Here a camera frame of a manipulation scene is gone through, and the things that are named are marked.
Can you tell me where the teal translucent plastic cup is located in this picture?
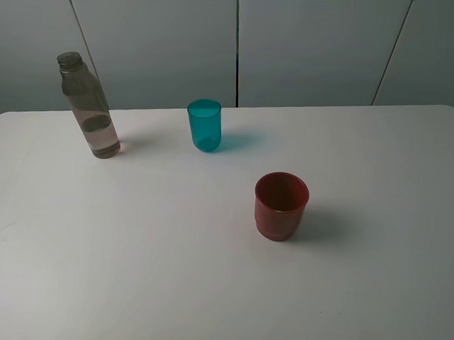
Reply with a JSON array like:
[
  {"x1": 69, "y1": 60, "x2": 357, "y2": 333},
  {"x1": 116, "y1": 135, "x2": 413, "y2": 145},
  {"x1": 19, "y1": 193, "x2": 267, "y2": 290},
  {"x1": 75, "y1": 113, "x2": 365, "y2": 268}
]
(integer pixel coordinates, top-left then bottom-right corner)
[{"x1": 187, "y1": 99, "x2": 222, "y2": 152}]

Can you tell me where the clear smoky plastic bottle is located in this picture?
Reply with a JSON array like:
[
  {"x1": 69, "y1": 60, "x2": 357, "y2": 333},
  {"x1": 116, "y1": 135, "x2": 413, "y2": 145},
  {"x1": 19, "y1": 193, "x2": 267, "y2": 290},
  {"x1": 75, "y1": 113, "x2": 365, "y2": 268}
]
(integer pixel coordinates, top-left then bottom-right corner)
[{"x1": 57, "y1": 51, "x2": 121, "y2": 159}]

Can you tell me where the red plastic cup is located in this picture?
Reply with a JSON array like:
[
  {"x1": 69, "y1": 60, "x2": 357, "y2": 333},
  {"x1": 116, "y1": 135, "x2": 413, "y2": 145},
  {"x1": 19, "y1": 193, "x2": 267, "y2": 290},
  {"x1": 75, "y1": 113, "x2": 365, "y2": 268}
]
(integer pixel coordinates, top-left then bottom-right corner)
[{"x1": 253, "y1": 171, "x2": 310, "y2": 242}]

